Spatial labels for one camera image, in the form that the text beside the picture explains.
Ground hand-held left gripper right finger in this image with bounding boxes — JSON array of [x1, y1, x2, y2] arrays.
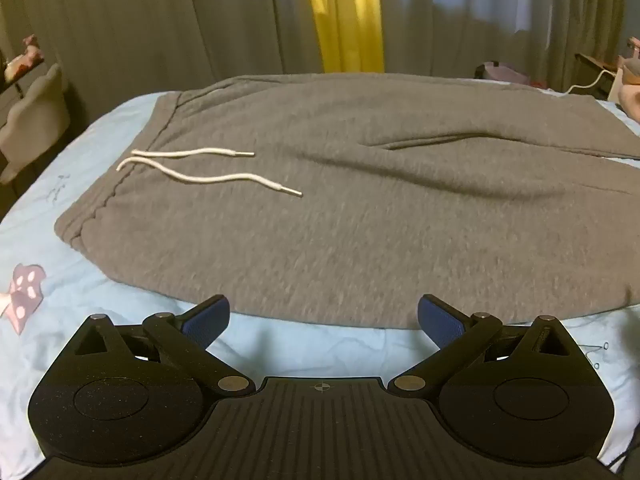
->
[[388, 294, 582, 395]]

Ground grey pants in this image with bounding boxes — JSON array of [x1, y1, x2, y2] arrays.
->
[[54, 74, 640, 331]]

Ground grey curtain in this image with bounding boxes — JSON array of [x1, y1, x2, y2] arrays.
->
[[375, 0, 628, 92], [0, 0, 326, 111]]

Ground light blue mushroom print bedsheet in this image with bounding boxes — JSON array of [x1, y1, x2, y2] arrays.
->
[[0, 91, 640, 480]]

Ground white cable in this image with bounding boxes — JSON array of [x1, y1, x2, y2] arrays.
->
[[565, 67, 622, 95]]

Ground pink plush toy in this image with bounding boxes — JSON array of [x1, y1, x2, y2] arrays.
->
[[2, 34, 44, 82]]

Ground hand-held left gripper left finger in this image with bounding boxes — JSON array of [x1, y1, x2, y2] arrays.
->
[[74, 295, 255, 395]]

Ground pink bag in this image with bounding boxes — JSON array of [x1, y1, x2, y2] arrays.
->
[[474, 61, 531, 86]]

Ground pale grey chair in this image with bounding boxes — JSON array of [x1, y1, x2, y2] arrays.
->
[[0, 62, 72, 184]]

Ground pink object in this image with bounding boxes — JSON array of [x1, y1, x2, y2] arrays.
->
[[619, 36, 640, 122]]

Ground dark side desk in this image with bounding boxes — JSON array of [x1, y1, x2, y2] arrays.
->
[[574, 52, 632, 101]]

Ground white drawstring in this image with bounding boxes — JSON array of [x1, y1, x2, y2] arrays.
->
[[116, 148, 304, 198]]

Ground yellow curtain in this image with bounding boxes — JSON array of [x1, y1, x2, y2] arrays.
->
[[302, 0, 387, 74]]

